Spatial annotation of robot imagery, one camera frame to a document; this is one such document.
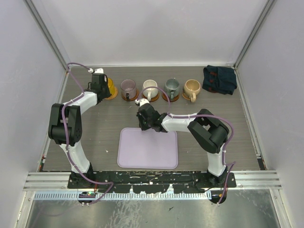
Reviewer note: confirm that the white slotted cable duct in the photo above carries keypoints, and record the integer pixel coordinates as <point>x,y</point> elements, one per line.
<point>89,195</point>

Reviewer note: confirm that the grey-green ceramic mug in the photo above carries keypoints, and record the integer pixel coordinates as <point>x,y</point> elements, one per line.
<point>172,88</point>

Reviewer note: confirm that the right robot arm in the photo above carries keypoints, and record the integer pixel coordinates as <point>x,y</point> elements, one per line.
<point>208,130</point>

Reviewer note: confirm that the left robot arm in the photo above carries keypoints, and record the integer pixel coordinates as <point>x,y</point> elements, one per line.
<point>65,127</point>

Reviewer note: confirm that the aluminium frame post right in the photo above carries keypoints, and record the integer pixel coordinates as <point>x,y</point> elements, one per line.
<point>257,26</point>

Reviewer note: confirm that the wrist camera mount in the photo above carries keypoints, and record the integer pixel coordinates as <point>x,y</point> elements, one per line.
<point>141,102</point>
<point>96,71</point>

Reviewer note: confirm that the lavender plastic tray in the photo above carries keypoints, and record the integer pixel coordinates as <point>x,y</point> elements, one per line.
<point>147,149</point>

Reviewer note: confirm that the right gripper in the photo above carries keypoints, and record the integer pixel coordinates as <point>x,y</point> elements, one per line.
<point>142,127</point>

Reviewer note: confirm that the aluminium frame post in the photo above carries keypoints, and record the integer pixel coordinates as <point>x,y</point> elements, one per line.
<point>257,26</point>
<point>45,31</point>

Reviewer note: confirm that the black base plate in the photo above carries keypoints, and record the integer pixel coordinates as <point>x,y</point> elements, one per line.
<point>152,181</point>

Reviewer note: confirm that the aluminium frame rail front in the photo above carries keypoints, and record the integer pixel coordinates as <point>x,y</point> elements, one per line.
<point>244,180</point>

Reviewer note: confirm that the beige ceramic mug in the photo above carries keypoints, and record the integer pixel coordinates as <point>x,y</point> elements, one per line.
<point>192,88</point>

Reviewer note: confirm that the dark wooden coaster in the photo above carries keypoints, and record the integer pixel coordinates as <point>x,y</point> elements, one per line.
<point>152,99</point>
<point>170,97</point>
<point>130,99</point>

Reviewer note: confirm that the light cork coaster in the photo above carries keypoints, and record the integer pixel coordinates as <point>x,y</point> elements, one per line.
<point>185,96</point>
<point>112,97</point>

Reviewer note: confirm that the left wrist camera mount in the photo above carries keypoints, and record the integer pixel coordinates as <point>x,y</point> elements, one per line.
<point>96,71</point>

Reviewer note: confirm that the aluminium frame post left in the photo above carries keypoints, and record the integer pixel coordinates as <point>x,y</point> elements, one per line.
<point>45,31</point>

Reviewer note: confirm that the clear purple glass mug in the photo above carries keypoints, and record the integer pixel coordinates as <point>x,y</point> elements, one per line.
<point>128,88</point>

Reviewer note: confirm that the yellow glass mug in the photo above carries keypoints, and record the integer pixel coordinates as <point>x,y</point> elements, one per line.
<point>111,86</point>

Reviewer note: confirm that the dark blue folded cloth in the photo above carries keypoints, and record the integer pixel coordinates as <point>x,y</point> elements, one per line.
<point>220,80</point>

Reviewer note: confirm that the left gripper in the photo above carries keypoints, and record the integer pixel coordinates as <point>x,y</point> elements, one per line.
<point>107,93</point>

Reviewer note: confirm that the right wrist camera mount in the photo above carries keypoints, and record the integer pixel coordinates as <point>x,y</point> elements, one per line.
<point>141,102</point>

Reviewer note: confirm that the white ceramic mug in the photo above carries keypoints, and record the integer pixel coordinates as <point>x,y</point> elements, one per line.
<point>150,90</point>

